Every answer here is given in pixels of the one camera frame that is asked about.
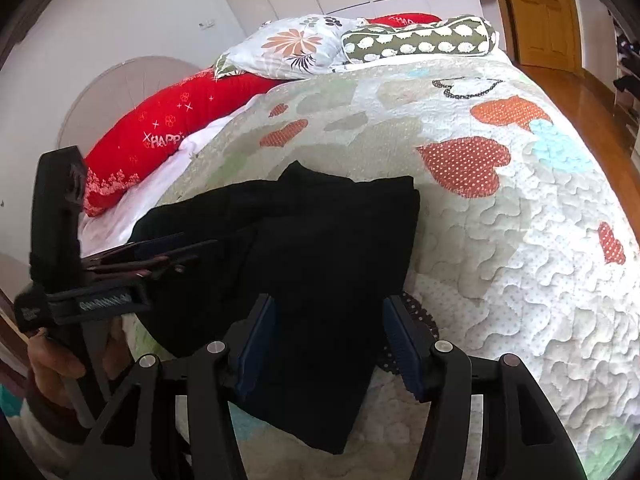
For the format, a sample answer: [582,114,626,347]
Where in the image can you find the white shelf unit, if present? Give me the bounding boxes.
[613,18,639,168]

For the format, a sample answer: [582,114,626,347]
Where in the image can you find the red long pillow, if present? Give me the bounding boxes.
[84,13,439,217]

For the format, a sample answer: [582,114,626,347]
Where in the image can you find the wooden door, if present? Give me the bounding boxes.
[508,0,582,73]

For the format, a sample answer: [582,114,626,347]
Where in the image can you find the beige round headboard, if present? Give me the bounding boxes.
[56,55,200,155]

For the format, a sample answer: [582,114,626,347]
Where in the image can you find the pink white bed sheet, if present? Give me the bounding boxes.
[78,94,262,257]

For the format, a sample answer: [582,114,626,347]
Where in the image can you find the black pants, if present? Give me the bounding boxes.
[131,162,420,454]

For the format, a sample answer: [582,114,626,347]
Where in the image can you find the green white patterned bolster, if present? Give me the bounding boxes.
[341,15,499,64]

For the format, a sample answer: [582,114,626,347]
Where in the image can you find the left hand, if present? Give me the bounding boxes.
[27,316,132,409]

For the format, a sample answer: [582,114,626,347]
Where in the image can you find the floral white pillow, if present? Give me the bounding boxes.
[213,14,369,80]

